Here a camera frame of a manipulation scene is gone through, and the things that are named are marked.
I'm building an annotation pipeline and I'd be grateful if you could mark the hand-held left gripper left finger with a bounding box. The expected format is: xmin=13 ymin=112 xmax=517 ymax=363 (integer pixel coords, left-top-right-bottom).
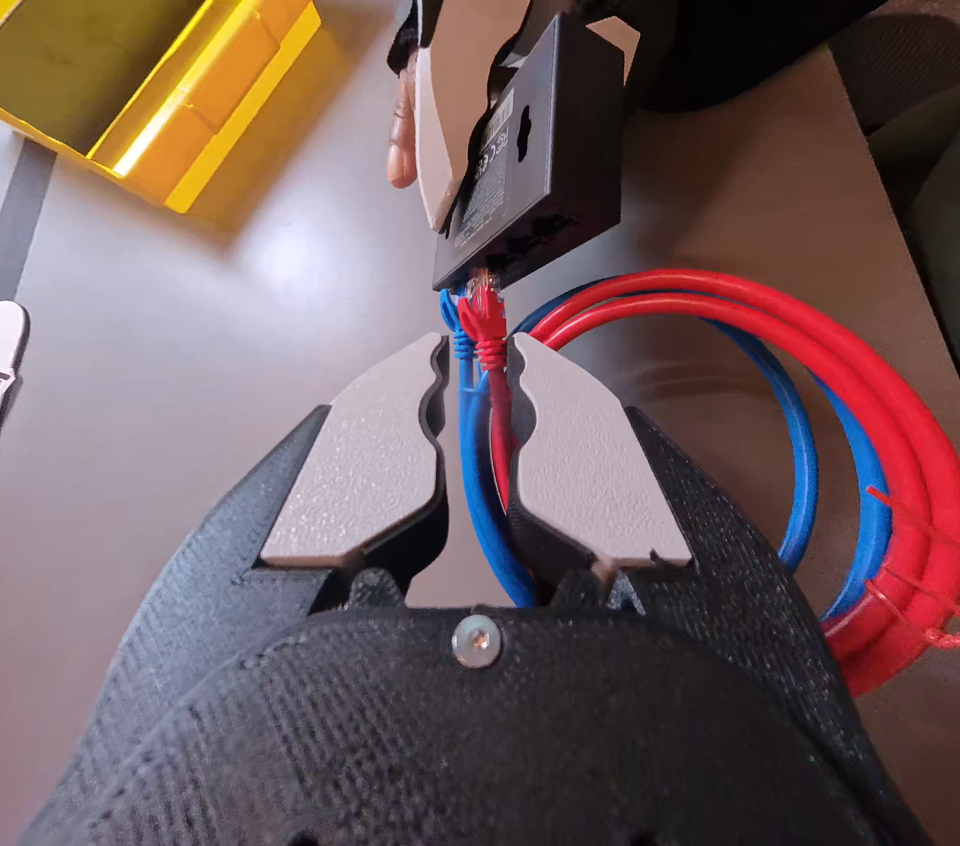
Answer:
xmin=259 ymin=332 xmax=451 ymax=570

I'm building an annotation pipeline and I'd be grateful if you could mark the yellow plastic bin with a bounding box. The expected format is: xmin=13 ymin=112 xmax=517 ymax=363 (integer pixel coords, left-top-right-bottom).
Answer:
xmin=0 ymin=0 xmax=327 ymax=216

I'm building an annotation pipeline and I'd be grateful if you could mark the person's right hand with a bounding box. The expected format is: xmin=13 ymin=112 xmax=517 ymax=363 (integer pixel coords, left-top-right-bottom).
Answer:
xmin=385 ymin=47 xmax=421 ymax=190

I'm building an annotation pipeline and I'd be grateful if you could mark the blue ethernet cable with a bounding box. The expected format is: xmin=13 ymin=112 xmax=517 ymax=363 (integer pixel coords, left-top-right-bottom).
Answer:
xmin=438 ymin=276 xmax=895 ymax=626

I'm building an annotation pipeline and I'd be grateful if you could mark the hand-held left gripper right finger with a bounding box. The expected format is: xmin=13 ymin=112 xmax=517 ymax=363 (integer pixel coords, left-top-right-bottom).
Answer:
xmin=507 ymin=332 xmax=693 ymax=578

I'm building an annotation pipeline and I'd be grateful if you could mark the white plastic object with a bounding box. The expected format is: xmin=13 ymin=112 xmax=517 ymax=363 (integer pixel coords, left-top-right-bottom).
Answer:
xmin=0 ymin=300 xmax=31 ymax=429

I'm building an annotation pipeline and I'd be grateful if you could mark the black network switch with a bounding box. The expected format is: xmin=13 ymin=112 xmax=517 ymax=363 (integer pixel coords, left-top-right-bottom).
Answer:
xmin=432 ymin=13 xmax=627 ymax=293

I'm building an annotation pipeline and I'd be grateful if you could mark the red ethernet cable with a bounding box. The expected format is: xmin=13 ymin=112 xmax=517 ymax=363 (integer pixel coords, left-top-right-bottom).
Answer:
xmin=456 ymin=267 xmax=960 ymax=699

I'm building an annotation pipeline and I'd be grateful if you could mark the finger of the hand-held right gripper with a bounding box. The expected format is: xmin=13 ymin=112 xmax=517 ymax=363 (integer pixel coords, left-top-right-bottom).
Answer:
xmin=586 ymin=16 xmax=642 ymax=87
xmin=414 ymin=0 xmax=534 ymax=234

